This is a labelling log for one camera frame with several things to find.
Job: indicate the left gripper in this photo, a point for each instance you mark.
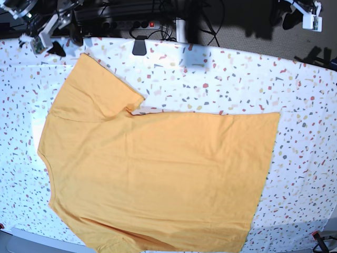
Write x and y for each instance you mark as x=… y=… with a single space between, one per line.
x=303 y=8

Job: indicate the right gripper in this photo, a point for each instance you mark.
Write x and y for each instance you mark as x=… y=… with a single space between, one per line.
x=47 y=23

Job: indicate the yellow T-shirt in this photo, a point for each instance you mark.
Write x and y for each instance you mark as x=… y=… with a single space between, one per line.
x=169 y=181

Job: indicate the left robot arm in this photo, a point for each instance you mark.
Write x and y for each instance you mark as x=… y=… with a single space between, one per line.
x=306 y=13

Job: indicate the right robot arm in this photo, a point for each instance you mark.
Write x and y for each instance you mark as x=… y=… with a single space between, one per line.
x=26 y=9

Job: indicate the black table clamp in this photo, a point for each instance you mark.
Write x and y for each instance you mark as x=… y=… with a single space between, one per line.
x=139 y=47

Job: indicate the terrazzo patterned tablecloth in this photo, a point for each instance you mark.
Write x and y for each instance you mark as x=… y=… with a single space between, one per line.
x=300 y=194

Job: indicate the red clamp bottom right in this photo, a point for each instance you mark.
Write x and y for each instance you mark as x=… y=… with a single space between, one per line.
x=320 y=244

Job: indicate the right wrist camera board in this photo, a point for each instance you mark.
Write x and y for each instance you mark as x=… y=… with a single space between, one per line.
x=41 y=43

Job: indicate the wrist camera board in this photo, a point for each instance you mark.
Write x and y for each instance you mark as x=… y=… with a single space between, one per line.
x=41 y=43
x=312 y=22

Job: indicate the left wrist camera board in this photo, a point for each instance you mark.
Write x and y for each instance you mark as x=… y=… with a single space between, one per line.
x=312 y=22

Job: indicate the power strip with red switch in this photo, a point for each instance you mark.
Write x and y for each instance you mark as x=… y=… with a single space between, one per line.
x=125 y=25

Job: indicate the white table leg post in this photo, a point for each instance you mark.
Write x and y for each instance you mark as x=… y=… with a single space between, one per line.
x=180 y=30

